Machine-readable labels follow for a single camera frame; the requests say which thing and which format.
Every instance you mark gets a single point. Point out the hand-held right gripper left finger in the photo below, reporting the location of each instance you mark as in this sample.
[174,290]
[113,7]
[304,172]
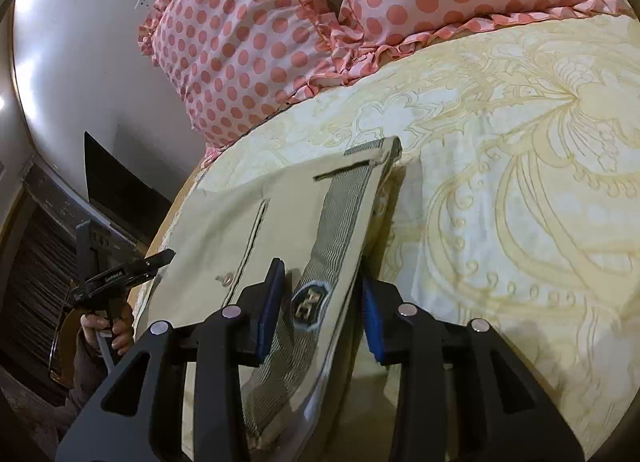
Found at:
[269,314]

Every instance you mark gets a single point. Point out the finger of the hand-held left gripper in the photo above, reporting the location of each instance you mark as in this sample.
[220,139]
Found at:
[157,261]

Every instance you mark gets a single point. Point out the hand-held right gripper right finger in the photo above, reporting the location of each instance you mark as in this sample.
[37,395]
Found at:
[372,324]

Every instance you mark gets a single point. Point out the khaki pants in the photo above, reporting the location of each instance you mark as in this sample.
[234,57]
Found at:
[240,222]

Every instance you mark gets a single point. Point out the person's left forearm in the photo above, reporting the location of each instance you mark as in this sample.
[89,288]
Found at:
[90,372]

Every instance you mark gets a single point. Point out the person's left hand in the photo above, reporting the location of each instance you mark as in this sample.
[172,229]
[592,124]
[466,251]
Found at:
[117,334]

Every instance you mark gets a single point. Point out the dark slatted furniture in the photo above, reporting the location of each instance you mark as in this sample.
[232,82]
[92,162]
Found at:
[35,262]

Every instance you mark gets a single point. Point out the dark flat panel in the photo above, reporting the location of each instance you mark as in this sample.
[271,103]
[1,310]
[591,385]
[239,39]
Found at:
[120,187]

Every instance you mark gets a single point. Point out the yellow patterned bed sheet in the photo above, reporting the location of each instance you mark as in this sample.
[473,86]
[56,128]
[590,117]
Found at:
[500,192]

